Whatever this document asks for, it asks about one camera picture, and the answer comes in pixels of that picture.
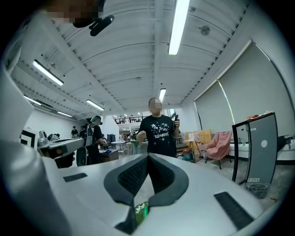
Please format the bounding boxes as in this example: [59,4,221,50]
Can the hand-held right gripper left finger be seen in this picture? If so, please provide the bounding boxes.
[2,142,148,236]

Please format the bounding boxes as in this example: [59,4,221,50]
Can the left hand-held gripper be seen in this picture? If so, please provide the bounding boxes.
[19,129,85,159]

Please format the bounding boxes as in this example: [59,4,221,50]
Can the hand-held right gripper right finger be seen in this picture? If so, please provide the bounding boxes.
[147,153,275,236]

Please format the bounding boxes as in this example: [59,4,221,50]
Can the pink chair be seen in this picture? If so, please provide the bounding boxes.
[204,130,234,170]

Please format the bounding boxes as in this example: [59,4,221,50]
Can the wooden easel board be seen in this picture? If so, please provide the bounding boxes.
[185,129,212,160]

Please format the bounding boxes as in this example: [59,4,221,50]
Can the black framed glass door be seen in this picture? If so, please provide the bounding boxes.
[231,122,251,185]

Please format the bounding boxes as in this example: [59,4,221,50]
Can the grey cabinet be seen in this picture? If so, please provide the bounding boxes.
[243,112,279,200]

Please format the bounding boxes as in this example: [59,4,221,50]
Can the grey roller blind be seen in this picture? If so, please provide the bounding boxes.
[193,82,235,136]
[218,41,291,137]

